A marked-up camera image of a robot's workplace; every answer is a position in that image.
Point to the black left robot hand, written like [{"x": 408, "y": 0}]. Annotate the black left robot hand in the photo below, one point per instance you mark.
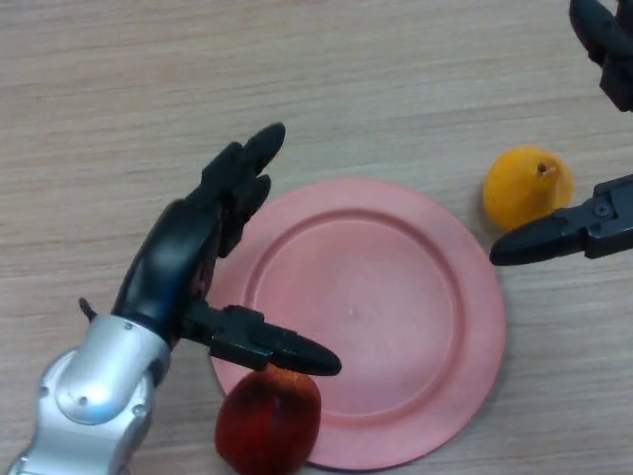
[{"x": 168, "y": 262}]

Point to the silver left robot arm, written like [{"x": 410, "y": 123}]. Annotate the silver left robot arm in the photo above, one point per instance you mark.
[{"x": 94, "y": 386}]

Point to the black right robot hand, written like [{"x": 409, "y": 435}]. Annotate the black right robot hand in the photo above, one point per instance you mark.
[{"x": 603, "y": 222}]

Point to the red apple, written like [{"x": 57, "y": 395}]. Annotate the red apple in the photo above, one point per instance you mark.
[{"x": 267, "y": 425}]

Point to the pink round plate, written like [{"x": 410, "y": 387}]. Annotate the pink round plate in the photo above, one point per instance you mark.
[{"x": 376, "y": 316}]

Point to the yellow pear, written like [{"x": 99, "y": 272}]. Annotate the yellow pear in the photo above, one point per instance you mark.
[{"x": 519, "y": 195}]

